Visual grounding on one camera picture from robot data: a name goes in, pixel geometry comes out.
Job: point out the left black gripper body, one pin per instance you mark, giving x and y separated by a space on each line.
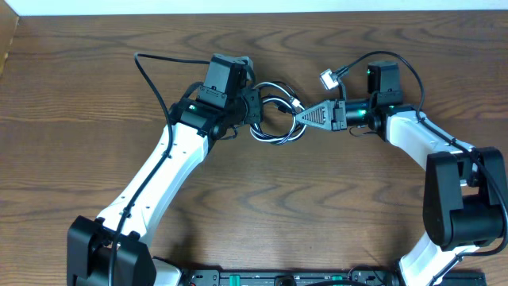
254 105

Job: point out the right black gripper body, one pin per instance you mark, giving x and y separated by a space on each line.
340 115

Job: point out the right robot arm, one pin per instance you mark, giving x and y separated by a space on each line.
465 194

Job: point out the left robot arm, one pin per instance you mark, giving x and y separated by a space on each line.
113 248

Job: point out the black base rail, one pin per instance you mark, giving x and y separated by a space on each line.
213 277

